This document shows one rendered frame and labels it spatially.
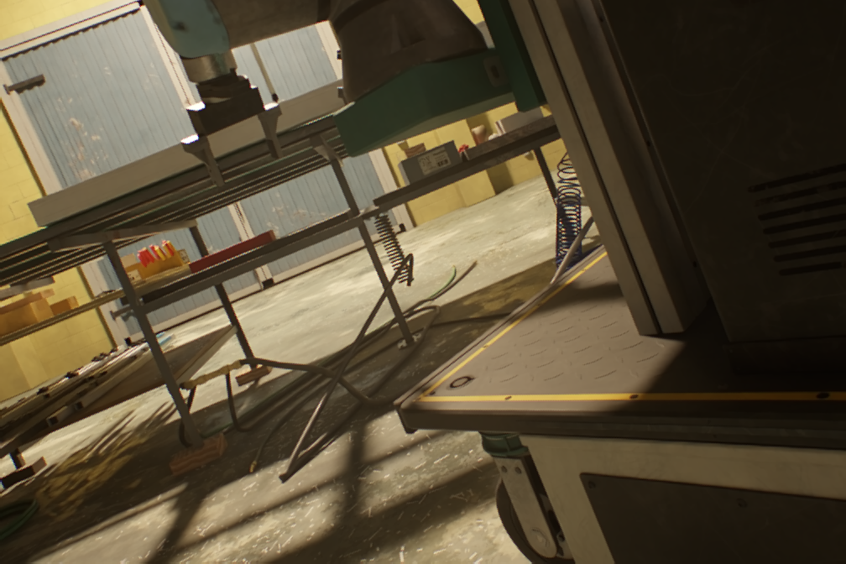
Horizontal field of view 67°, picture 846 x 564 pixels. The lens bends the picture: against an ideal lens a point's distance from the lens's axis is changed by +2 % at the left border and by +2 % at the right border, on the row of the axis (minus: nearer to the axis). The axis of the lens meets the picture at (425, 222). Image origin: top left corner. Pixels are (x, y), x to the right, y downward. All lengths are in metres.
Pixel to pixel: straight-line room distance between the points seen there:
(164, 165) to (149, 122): 6.91
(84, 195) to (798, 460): 1.72
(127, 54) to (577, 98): 8.37
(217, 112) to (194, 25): 0.51
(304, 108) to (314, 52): 6.70
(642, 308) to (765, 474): 0.25
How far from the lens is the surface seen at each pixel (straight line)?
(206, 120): 1.23
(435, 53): 0.73
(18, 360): 9.19
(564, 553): 1.01
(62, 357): 9.42
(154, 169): 1.87
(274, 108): 1.30
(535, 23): 0.79
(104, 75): 9.02
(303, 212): 8.32
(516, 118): 2.58
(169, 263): 3.15
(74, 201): 1.95
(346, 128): 0.79
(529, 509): 0.95
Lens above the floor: 0.61
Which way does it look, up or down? 4 degrees down
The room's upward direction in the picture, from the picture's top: 22 degrees counter-clockwise
